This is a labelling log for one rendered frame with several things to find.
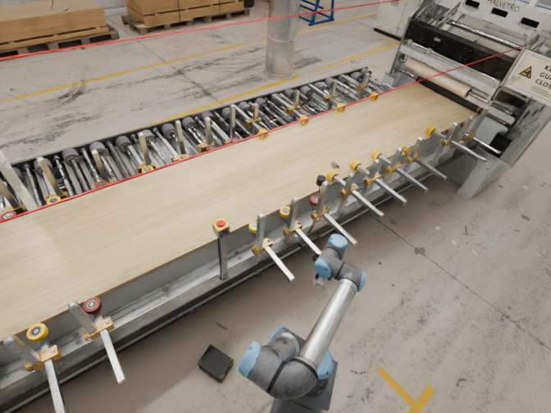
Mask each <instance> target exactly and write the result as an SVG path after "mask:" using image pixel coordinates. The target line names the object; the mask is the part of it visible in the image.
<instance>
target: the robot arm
mask: <svg viewBox="0 0 551 413"><path fill-rule="evenodd" d="M347 246H348V241H347V239H346V238H345V237H344V236H342V235H340V234H333V235H331V236H330V238H329V242H328V243H327V245H326V247H325V248H324V250H323V251H322V253H321V254H318V253H316V254H315V255H313V256H312V260H313V261H315V264H314V269H315V271H316V276H315V278H314V280H313V285H315V283H318V284H320V285H323V284H324V282H323V278H327V279H328V280H329V281H330V280H331V278H334V279H337V280H338V281H339V282H338V284H337V286H336V288H335V290H334V292H333V293H332V295H331V296H330V299H329V301H328V302H327V303H326V306H325V308H324V309H323V311H322V313H321V314H320V316H319V318H318V320H317V322H316V323H315V325H314V327H313V328H312V331H311V333H310V334H309V335H308V337H307V339H306V340H304V339H303V338H301V337H299V336H298V335H297V334H295V333H293V332H292V331H290V330H289V329H287V328H285V327H284V326H279V327H278V328H276V330H275V332H274V333H273V334H272V335H271V337H270V339H269V341H268V344H265V345H263V346H262V345H261V344H260V343H257V342H252V343H251V344H250V346H249V348H248V350H247V351H246V352H245V354H244V357H243V358H242V360H241V362H240V363H239V366H238V372H239V373H240V374H241V375H242V376H243V377H245V378H247V379H249V380H250V381H251V382H253V383H254V384H256V385H257V386H258V387H259V388H261V389H262V390H263V391H265V392H266V393H268V394H269V395H270V396H272V397H273V398H276V399H280V400H289V399H295V398H297V397H301V396H303V395H305V394H307V395H309V396H316V395H319V394H321V393H323V392H324V391H325V389H326V387H327V385H328V383H329V376H330V375H331V373H332V370H333V367H334V359H333V356H332V355H331V353H330V351H329V350H328V348H329V346H330V344H331V342H332V340H333V338H334V336H335V334H336V332H337V330H338V328H339V325H340V323H341V321H342V319H343V318H344V315H345V313H346V311H347V309H348V307H349V305H350V303H351V301H352V300H353V297H354V295H355V293H356V292H360V291H361V289H362V286H363V284H364V282H365V280H366V277H367V275H366V274H365V273H364V272H362V271H361V270H358V269H356V268H355V267H353V266H351V265H349V264H347V263H345V262H343V261H341V259H342V257H343V254H344V252H345V249H346V247H347Z"/></svg>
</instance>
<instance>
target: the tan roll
mask: <svg viewBox="0 0 551 413"><path fill-rule="evenodd" d="M400 61H401V62H403V63H405V65H404V67H405V68H406V69H408V70H410V71H412V72H413V73H415V74H417V75H419V76H421V77H423V78H428V77H431V76H433V75H437V74H440V73H442V72H440V71H438V70H436V69H434V68H432V67H430V66H427V65H425V64H423V63H421V62H419V61H417V60H415V59H413V58H411V57H410V58H408V59H407V60H405V59H403V58H401V59H400ZM428 80H429V81H431V82H433V83H435V84H438V85H439V86H441V87H443V88H445V89H447V90H449V91H451V92H453V93H456V94H457V95H459V96H460V97H462V98H467V97H468V96H469V95H470V96H472V97H474V98H476V99H478V100H480V101H482V102H484V103H486V104H489V103H490V101H489V100H487V99H484V98H482V97H480V96H478V95H476V94H474V93H472V92H470V90H471V88H472V87H471V86H469V85H467V84H464V83H463V82H461V81H459V80H457V79H454V78H453V77H451V76H448V75H446V74H442V75H437V76H435V77H432V78H429V79H428Z"/></svg>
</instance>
